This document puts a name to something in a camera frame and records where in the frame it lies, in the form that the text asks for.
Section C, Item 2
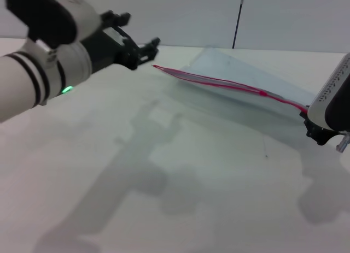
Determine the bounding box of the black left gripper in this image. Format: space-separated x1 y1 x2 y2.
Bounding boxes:
81 10 161 73

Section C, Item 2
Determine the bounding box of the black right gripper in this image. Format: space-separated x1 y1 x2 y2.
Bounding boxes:
299 104 340 146

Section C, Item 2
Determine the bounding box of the clear red-zip document bag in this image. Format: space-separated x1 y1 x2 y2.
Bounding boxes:
151 46 316 117

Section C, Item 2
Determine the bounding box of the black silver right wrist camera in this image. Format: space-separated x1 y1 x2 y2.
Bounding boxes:
307 52 350 132

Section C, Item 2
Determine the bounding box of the silver right cable connector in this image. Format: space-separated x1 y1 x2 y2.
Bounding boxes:
335 132 350 153

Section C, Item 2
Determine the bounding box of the dark wall strip red tip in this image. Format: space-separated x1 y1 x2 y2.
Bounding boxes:
232 0 246 50

